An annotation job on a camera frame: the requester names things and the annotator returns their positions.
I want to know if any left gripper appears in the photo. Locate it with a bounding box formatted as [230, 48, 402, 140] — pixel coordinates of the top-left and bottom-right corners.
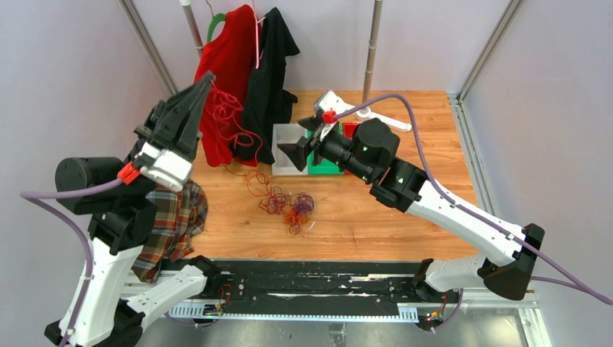
[127, 70, 218, 165]

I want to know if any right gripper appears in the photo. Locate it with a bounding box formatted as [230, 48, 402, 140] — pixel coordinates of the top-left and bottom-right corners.
[276, 116, 372, 183]

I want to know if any red wire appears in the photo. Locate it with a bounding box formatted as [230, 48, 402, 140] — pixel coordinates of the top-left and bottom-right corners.
[208, 81, 274, 200]

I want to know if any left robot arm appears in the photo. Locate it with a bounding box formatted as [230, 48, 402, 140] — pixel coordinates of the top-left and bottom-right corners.
[24, 72, 222, 346]

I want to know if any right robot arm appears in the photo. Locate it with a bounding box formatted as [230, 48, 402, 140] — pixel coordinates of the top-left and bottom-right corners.
[277, 116, 544, 301]

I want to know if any white plastic bin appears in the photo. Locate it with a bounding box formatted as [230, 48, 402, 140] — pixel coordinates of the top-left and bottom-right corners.
[271, 123, 309, 176]

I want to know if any green plastic bin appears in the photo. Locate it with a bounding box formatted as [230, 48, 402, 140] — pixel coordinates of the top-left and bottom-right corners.
[307, 150, 343, 176]

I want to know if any red plastic bin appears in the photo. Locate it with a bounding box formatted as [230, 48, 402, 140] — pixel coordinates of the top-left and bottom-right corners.
[341, 122, 360, 139]

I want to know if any black shirt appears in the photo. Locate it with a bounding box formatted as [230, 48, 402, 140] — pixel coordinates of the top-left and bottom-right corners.
[233, 7, 300, 166]

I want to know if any white clothes rack stand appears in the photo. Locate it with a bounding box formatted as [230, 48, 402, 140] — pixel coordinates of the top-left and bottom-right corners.
[318, 0, 413, 134]

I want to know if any red shirt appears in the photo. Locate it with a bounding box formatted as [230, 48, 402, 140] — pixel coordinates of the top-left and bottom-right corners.
[194, 4, 255, 167]

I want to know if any pink hanger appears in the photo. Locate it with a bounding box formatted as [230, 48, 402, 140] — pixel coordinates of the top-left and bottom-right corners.
[251, 0, 265, 69]

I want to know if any plaid shirt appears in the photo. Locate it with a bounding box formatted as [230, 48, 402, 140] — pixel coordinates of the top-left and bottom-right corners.
[132, 180, 208, 283]

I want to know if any green hanger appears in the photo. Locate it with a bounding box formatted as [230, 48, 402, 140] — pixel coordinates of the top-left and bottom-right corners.
[206, 13, 226, 43]

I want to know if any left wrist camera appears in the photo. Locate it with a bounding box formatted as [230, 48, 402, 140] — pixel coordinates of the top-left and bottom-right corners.
[133, 142, 193, 192]

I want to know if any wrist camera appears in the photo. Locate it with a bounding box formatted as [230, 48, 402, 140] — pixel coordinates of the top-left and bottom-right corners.
[133, 142, 193, 192]
[314, 90, 353, 126]

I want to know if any tangled wire bundle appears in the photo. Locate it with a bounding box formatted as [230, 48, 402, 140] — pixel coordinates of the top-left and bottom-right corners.
[257, 185, 316, 236]

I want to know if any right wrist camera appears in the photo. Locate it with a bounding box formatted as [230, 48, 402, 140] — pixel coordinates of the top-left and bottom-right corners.
[314, 90, 353, 126]

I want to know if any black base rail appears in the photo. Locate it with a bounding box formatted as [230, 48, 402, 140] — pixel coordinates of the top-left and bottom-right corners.
[191, 260, 466, 322]

